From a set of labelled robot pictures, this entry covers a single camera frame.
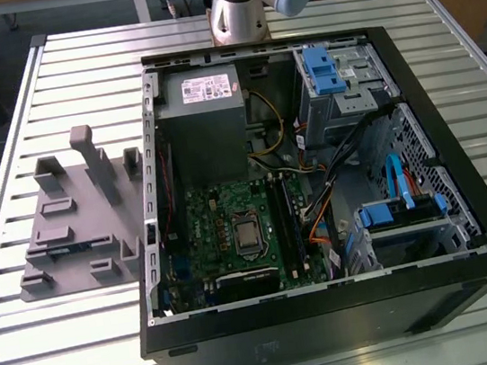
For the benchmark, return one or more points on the RAM stick with blue label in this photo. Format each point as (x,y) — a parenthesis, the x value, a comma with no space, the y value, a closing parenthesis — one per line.
(69,249)

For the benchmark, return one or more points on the empty black RAM slot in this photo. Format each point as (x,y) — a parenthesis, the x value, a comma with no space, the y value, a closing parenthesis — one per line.
(280,227)

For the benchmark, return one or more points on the CPU socket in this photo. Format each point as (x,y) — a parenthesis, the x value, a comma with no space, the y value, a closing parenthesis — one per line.
(245,213)

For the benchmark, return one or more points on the silver CPU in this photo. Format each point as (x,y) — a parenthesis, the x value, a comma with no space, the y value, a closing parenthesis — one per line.
(247,235)

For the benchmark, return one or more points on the grey power supply unit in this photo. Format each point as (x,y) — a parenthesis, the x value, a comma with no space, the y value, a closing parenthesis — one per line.
(206,142)

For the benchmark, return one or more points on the green motherboard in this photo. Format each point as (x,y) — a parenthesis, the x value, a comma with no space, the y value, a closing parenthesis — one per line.
(208,251)

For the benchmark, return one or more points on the black graphics card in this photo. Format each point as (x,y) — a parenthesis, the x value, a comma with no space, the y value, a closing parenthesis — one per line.
(248,284)

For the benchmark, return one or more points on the metal drive cage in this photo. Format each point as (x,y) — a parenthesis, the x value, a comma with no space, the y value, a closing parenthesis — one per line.
(350,104)

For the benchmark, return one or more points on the blue plastic drive carrier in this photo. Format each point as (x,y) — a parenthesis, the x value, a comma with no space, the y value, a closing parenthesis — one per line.
(320,69)

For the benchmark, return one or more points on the hard disk in blue carrier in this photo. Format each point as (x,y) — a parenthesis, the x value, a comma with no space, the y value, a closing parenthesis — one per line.
(377,216)

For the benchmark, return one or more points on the black open PC case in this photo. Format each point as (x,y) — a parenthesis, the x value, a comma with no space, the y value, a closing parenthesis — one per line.
(334,315)

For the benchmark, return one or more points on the grey plastic parts rack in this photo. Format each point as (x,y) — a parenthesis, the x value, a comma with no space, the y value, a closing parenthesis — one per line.
(83,205)

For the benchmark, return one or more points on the metal disk bay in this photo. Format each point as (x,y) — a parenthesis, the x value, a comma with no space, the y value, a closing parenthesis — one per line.
(413,230)

